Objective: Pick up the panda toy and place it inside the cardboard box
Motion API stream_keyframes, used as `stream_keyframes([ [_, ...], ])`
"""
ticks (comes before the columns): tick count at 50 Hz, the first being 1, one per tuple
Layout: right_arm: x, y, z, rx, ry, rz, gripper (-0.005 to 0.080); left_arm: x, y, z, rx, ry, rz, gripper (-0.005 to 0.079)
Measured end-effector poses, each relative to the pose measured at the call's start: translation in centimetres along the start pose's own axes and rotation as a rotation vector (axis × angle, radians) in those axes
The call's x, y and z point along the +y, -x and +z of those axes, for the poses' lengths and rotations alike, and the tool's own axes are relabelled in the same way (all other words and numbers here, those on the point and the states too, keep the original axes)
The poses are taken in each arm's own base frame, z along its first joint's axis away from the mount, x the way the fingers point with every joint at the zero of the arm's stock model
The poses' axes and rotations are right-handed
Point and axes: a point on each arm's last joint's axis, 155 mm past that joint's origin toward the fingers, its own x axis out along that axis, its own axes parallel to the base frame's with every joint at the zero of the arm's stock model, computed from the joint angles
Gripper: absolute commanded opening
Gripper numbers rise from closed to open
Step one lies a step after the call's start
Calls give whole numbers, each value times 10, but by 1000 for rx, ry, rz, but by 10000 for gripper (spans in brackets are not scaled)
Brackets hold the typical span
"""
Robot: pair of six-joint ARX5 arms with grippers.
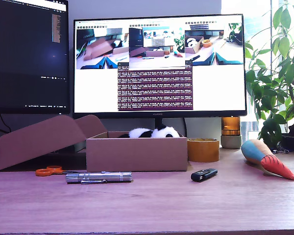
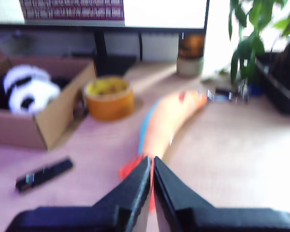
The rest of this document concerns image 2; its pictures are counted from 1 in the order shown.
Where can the carrot shaped plush toy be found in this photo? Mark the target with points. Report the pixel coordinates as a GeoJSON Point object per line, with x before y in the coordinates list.
{"type": "Point", "coordinates": [169, 120]}

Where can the black plant tray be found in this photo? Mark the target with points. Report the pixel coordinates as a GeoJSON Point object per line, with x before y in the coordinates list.
{"type": "Point", "coordinates": [280, 84]}

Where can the metal key bunch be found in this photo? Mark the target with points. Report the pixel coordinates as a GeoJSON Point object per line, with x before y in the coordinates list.
{"type": "Point", "coordinates": [222, 95]}

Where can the black USB stick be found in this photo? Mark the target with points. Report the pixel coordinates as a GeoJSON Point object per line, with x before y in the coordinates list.
{"type": "Point", "coordinates": [44, 174]}

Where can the bright Huawei computer monitor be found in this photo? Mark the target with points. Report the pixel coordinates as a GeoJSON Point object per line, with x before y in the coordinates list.
{"type": "Point", "coordinates": [159, 12]}

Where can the green leafy houseplant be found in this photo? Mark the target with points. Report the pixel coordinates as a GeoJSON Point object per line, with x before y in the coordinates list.
{"type": "Point", "coordinates": [251, 48]}

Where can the open cardboard box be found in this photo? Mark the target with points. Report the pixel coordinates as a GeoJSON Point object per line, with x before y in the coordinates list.
{"type": "Point", "coordinates": [17, 128]}

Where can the amber jar with grey base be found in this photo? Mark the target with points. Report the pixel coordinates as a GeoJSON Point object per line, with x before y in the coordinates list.
{"type": "Point", "coordinates": [191, 52]}

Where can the black and white panda plush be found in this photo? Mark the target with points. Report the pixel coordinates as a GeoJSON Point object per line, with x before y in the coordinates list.
{"type": "Point", "coordinates": [33, 94]}

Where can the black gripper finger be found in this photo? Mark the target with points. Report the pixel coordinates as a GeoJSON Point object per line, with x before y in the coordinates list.
{"type": "Point", "coordinates": [133, 188]}
{"type": "Point", "coordinates": [174, 191]}

